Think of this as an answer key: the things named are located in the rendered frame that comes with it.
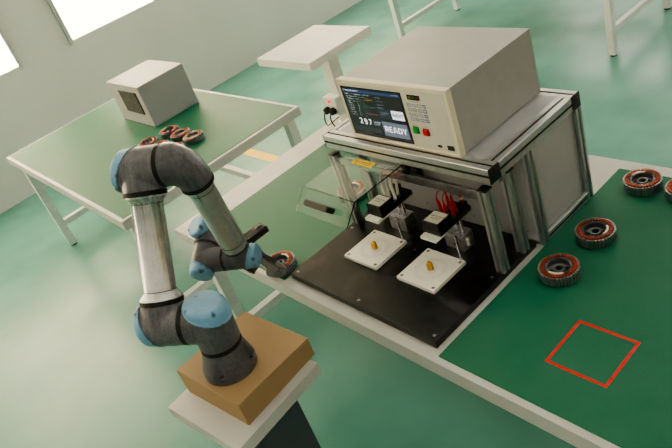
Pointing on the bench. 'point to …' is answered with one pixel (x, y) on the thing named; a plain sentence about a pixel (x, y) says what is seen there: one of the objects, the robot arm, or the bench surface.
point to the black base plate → (448, 321)
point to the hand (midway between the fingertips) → (276, 262)
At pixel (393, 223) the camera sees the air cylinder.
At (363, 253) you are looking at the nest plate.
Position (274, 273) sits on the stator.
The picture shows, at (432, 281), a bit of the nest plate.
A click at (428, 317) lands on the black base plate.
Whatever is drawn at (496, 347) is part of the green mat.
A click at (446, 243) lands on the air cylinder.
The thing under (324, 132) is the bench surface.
